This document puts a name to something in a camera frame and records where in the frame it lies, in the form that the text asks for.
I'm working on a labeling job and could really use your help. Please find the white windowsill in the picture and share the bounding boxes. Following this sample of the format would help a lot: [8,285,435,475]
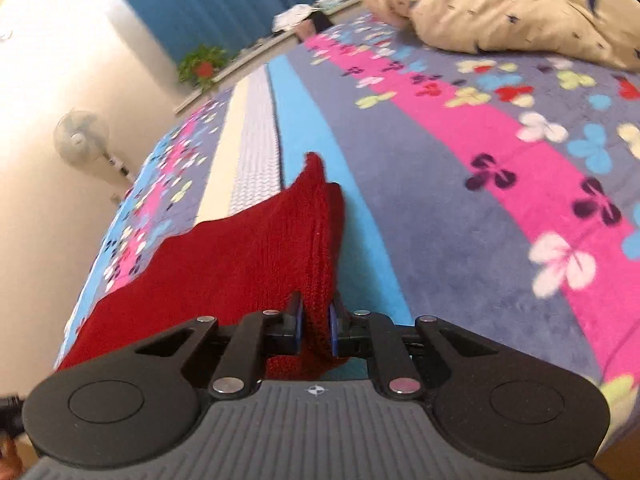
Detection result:
[172,0,366,113]

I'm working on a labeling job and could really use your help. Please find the floral striped bed sheet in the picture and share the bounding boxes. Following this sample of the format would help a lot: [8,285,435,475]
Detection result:
[52,10,640,441]

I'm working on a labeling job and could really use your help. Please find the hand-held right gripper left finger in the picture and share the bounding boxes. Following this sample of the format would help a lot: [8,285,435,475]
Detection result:
[134,291,305,401]

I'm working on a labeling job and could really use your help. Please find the pile of white clothes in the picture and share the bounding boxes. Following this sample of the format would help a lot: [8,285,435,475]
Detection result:
[271,4,316,31]

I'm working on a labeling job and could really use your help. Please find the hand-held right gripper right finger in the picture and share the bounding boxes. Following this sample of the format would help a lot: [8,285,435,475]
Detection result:
[329,292,506,401]

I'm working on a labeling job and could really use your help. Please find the blue curtain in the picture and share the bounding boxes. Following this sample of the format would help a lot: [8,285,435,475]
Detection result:
[102,0,321,63]

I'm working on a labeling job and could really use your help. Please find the cream star print quilt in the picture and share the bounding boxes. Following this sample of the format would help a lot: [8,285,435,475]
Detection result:
[354,0,640,71]

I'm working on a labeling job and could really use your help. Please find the red knit sweater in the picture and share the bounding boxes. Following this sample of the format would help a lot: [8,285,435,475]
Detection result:
[55,151,347,381]

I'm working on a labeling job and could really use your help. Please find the white standing fan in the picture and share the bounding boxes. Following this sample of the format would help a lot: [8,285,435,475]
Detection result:
[54,109,136,206]

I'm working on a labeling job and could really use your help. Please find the potted green plant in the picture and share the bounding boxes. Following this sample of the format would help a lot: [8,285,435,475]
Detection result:
[177,45,228,92]

